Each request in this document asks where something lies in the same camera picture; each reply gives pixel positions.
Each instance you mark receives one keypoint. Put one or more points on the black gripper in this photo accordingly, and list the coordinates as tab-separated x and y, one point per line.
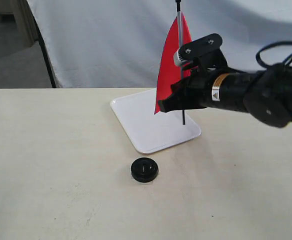
201	90

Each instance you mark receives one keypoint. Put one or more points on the red flag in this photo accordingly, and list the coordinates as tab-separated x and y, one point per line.
169	74

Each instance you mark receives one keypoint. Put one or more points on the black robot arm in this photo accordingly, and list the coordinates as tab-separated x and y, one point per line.
266	95

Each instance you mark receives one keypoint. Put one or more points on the black round flag base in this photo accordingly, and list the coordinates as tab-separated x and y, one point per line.
144	170

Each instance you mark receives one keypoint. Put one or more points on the white plastic tray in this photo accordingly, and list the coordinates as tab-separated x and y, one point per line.
149	132

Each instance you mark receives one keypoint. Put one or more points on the white backdrop cloth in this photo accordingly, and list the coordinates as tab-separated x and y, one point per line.
119	43

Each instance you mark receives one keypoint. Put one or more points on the black backdrop stand pole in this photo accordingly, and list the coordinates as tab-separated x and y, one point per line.
44	52

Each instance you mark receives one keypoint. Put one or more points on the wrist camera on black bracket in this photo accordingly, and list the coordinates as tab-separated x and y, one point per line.
204	52

